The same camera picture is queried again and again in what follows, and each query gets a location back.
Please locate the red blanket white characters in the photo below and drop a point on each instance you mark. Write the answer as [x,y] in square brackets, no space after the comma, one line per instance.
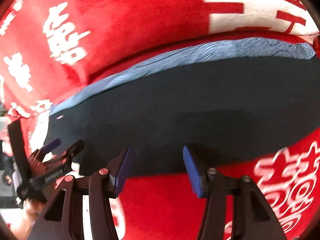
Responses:
[54,50]

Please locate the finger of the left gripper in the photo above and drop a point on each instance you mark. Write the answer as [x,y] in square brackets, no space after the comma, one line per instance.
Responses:
[50,147]
[67,156]

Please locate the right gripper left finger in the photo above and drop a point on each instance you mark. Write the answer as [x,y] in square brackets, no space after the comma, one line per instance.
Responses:
[62,215]

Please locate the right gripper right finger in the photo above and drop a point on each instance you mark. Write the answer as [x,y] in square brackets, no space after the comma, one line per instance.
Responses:
[252,216]

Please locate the black pants grey waistband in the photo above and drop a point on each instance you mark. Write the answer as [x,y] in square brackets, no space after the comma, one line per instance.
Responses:
[236,100]

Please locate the person's left hand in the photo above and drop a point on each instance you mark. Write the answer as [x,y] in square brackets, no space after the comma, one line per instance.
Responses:
[23,223]

